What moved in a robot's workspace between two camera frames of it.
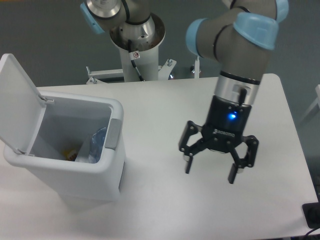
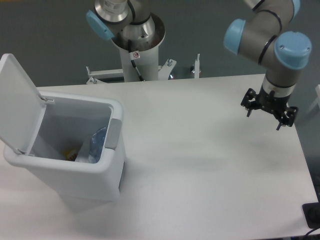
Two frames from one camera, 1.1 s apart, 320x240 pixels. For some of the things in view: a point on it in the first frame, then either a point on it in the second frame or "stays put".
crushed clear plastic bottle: x=98 y=139 stays put
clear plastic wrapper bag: x=83 y=154 stays put
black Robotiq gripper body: x=226 y=122 → x=273 y=104
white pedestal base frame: x=97 y=76 stays put
